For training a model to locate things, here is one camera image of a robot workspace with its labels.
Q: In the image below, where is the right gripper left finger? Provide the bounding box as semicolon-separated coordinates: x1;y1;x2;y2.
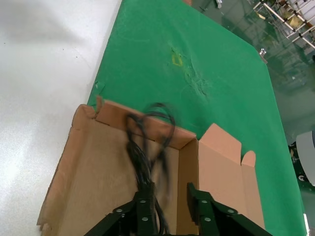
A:
85;182;158;236

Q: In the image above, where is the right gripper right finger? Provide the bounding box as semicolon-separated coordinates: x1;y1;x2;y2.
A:
187;182;273;236

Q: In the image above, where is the black power cable with plug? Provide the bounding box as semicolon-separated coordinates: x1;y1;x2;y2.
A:
125;102;177;236

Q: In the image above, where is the open cardboard box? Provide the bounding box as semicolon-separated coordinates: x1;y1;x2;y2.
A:
36;95;266;236

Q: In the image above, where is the metal binder clip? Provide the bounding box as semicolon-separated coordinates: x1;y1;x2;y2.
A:
258;48;269;64

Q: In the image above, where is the green table cloth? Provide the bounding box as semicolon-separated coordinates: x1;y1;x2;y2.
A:
87;0;307;236

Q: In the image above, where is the white pipe rack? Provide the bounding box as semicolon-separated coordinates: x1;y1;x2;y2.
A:
253;0;315;50

